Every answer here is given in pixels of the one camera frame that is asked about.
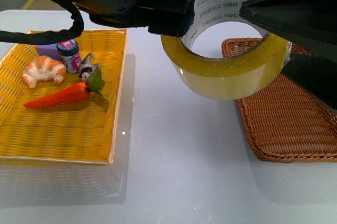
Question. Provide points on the toy croissant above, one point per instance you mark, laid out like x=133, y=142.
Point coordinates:
x=43, y=68

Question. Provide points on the yellow woven basket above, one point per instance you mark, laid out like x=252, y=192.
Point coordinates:
x=62, y=123

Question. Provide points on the orange toy carrot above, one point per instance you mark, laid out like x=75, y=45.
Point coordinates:
x=74, y=93

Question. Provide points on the purple foam block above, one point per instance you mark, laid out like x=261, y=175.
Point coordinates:
x=49, y=50

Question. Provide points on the small jar with pink label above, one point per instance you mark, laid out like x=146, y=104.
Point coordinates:
x=70, y=54

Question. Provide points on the clear packing tape roll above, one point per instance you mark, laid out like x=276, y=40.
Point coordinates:
x=226, y=78

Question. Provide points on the panda figurine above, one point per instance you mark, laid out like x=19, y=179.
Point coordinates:
x=87, y=68

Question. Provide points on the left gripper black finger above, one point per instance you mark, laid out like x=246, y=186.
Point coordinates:
x=308, y=23

